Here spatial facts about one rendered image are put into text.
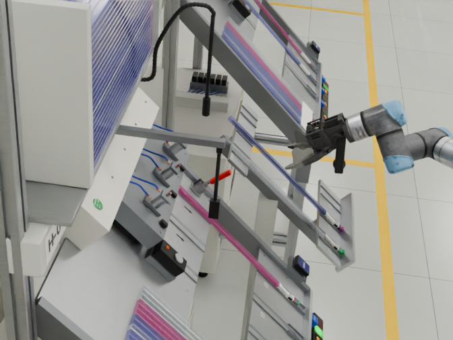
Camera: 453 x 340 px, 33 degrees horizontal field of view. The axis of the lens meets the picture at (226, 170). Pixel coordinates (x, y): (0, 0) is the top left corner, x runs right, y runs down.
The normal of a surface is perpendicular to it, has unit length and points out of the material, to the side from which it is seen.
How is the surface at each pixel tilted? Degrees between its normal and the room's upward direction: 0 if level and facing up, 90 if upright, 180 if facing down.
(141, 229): 90
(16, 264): 90
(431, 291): 0
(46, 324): 90
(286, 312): 44
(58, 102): 90
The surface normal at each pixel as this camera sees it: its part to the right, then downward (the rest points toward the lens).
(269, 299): 0.74, -0.51
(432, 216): 0.08, -0.83
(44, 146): -0.12, 0.54
